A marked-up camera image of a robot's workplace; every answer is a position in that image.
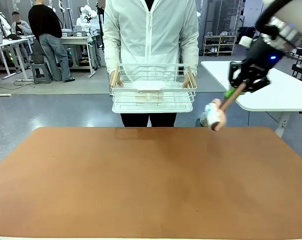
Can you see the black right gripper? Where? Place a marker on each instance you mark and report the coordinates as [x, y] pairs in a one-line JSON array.
[[263, 55]]

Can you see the white plastic cutlery holder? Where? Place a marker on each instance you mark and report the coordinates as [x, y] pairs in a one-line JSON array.
[[148, 86]]

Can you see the person's right forearm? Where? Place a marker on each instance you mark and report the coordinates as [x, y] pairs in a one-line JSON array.
[[111, 57]]

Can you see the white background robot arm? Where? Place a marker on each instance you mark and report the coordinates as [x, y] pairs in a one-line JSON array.
[[87, 17]]

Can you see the person's left forearm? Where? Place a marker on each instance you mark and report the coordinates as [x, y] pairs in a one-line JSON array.
[[192, 57]]

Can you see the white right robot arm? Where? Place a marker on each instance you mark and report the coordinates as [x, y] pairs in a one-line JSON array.
[[283, 27]]

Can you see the person's left hand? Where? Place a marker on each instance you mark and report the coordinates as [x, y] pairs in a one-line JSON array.
[[187, 81]]

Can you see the person's right hand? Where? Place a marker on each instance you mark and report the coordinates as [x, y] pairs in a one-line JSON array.
[[119, 80]]

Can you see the large white table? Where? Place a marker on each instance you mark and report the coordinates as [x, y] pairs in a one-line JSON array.
[[278, 95]]

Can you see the wooden shoe rack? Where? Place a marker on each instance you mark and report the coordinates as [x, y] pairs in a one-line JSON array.
[[219, 45]]

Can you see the white grey shoe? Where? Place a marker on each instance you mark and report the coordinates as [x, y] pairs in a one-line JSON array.
[[201, 120]]

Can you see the person in white jacket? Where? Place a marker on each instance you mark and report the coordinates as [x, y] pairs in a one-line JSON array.
[[151, 32]]

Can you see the person's black trousers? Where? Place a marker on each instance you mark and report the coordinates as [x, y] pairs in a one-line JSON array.
[[136, 120]]

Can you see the black tripod pole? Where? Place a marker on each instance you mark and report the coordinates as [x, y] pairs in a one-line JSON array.
[[100, 25]]

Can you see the white desk with robot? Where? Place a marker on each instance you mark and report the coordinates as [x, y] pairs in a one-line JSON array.
[[78, 42]]

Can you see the standing man in black sweater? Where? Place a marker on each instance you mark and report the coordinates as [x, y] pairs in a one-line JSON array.
[[49, 37]]

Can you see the grey plastic step stool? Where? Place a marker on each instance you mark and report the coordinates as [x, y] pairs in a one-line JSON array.
[[41, 72]]

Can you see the black mesh basket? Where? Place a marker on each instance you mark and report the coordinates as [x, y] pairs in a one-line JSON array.
[[38, 58]]

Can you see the seated person in grey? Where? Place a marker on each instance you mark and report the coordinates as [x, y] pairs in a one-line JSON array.
[[21, 27]]

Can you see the white desk with grey box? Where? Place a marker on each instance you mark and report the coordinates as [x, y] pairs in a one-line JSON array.
[[6, 50]]

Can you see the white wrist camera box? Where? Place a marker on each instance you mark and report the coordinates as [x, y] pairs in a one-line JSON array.
[[245, 41]]

